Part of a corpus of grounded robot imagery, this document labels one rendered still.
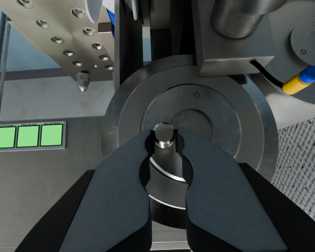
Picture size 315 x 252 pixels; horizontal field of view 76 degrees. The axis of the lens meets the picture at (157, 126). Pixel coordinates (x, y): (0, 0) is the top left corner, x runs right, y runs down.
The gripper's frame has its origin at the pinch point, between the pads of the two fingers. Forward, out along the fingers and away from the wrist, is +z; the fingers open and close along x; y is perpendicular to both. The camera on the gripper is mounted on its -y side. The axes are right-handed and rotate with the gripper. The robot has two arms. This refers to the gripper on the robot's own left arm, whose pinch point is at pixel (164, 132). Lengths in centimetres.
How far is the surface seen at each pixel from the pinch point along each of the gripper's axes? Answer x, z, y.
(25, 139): -34, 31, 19
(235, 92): 5.9, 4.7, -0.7
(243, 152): 5.9, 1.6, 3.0
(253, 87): 7.9, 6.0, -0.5
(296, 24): 12.6, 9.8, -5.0
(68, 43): -17.9, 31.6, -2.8
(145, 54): -17, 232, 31
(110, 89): -62, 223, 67
